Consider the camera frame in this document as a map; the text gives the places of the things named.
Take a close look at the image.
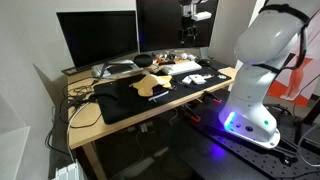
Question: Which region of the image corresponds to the tall black monitor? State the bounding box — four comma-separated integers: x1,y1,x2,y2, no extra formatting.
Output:
135,0,220,53

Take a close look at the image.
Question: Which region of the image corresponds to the white flat box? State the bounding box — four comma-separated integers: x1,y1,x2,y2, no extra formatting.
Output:
188,73,208,86

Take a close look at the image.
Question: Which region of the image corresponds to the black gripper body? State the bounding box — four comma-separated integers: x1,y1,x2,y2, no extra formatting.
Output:
180,15,198,33

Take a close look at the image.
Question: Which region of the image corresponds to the red handled clamp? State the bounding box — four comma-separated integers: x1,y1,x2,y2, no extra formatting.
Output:
203,89,223,104
181,104,202,123

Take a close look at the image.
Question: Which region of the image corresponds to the white cable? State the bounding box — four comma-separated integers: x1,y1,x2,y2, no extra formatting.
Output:
65,101,91,164

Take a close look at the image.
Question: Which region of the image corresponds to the black round case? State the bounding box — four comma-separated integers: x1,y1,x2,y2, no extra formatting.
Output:
133,53,154,68

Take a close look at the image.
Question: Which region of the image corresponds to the black metal stand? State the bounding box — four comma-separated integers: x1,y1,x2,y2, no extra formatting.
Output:
293,99,320,144

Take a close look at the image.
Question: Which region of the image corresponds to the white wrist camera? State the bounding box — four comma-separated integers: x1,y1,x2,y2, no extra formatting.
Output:
190,10,213,22

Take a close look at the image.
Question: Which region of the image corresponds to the small white card box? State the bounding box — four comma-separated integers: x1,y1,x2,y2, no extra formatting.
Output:
181,75,193,86

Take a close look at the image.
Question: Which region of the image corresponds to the black flat monitor foot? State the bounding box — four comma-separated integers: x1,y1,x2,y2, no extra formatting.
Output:
61,65,88,76

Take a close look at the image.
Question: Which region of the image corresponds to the black perforated breadboard table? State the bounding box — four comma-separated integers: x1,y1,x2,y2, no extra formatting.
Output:
189,93,320,180

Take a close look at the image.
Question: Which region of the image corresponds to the grey power strip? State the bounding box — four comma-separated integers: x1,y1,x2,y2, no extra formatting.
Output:
139,121,155,133

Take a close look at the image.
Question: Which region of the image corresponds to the black desk mat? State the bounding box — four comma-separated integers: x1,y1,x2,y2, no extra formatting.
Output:
93,66,233,125

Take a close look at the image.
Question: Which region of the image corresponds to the orange and white poster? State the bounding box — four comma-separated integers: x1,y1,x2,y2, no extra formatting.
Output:
266,19,320,108

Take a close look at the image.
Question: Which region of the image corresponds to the black cable bundle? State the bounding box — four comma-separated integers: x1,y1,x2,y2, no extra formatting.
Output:
44,76,104,156

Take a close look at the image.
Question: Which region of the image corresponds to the white keyboard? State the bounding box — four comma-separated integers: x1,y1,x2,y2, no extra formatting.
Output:
160,60,203,76

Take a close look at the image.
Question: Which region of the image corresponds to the wide black monitor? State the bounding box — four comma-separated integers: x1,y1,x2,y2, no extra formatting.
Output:
55,9,139,72

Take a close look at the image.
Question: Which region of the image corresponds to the orange towel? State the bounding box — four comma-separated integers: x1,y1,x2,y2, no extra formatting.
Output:
129,73,174,98

